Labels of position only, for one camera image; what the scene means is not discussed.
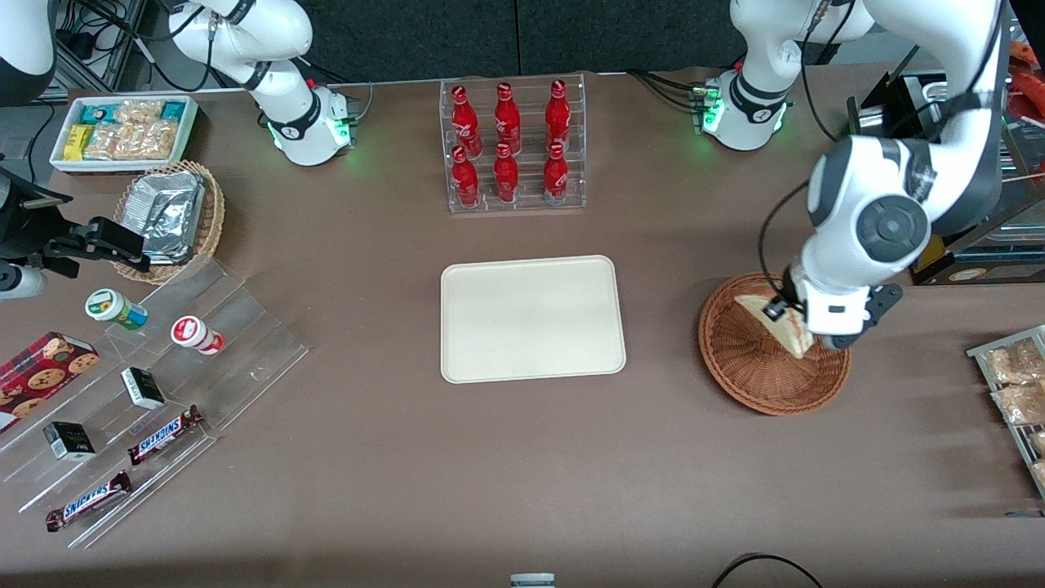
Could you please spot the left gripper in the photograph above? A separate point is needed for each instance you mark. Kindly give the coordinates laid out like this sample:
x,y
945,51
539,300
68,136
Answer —
x,y
790,293

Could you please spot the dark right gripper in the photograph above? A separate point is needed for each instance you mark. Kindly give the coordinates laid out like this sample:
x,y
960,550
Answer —
x,y
18,224

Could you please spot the triangle sandwich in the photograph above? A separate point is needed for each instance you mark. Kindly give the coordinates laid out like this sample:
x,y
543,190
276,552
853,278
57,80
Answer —
x,y
788,335

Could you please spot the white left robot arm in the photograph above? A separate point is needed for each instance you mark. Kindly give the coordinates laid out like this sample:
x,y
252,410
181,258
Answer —
x,y
865,188

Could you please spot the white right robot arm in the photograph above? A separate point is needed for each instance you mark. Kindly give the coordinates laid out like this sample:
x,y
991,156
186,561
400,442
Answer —
x,y
286,90

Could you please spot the large brown wicker basket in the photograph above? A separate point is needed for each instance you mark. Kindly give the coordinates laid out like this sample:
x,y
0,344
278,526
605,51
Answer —
x,y
735,367

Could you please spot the small tan wicker basket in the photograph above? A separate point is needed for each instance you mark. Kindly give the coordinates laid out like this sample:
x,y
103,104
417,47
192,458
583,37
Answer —
x,y
214,220

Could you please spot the grey metal rack tray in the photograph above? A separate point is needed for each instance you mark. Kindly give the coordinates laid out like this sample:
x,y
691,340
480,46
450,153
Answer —
x,y
1016,441

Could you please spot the cream plastic tray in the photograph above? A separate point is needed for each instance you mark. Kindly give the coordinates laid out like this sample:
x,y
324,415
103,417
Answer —
x,y
490,327

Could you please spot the silver foil pack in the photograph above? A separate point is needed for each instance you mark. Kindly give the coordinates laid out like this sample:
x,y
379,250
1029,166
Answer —
x,y
163,212

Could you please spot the green lid drink cup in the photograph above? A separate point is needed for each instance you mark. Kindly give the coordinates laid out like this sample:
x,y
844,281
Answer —
x,y
110,306

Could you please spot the white snack bin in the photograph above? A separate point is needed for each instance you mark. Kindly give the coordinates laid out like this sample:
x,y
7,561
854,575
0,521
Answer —
x,y
122,167

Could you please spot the clear cracker bag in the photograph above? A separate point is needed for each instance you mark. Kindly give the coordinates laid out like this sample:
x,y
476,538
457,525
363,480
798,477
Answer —
x,y
139,112
155,140
110,140

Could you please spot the yellow snack pack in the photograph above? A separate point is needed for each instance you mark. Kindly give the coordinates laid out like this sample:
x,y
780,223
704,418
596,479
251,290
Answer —
x,y
77,143

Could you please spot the red lid drink cup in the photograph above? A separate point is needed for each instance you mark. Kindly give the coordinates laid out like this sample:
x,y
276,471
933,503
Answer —
x,y
192,333

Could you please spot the teal snack pack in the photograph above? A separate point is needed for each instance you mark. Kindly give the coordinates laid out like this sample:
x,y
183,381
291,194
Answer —
x,y
96,114
174,110

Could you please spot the small black box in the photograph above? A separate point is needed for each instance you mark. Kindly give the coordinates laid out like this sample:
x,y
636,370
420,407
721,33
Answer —
x,y
69,441
143,388

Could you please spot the red cookie box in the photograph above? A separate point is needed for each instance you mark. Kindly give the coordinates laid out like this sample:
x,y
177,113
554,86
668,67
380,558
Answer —
x,y
41,376

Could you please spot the yellow box small red button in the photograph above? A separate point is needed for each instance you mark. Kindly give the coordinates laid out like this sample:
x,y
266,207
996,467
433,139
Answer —
x,y
939,260

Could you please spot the clear acrylic stepped stand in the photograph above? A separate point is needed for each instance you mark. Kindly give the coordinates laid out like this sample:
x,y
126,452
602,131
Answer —
x,y
245,343

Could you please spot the Snickers chocolate bar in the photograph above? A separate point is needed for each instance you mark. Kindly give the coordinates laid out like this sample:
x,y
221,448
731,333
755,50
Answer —
x,y
88,501
163,435

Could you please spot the black box with green light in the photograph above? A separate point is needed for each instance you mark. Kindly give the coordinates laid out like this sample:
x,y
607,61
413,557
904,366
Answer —
x,y
869,118

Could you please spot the clear bag of snacks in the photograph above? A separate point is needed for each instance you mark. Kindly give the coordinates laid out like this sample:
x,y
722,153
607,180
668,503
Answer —
x,y
1024,404
1040,474
1038,443
1016,363

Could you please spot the red cola bottle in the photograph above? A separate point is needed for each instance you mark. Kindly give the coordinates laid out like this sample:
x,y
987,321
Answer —
x,y
465,184
465,122
508,118
556,180
506,180
558,114

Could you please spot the clear acrylic bottle rack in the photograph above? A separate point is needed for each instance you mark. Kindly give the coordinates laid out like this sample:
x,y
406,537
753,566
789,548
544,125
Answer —
x,y
532,106

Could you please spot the red food in warmer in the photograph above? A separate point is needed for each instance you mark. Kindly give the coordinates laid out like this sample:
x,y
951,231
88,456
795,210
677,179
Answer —
x,y
1030,90

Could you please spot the small grey object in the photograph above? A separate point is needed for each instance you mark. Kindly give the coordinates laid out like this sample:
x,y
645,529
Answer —
x,y
532,581

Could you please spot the aluminium frame profile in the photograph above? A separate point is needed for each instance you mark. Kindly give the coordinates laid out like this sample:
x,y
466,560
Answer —
x,y
114,41

